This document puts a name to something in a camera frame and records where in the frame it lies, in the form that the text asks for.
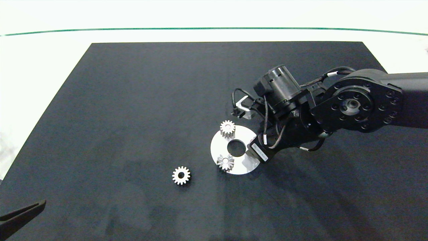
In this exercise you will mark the small steel gear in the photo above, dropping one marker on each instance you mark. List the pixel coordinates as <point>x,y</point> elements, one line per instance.
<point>176,175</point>
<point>224,129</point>
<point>221,163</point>

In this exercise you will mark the round white plate with pins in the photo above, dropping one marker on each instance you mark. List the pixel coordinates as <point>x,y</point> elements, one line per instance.
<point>219,149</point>

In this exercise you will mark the dark rectangular work mat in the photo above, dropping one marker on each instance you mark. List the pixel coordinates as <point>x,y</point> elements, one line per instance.
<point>133,117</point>

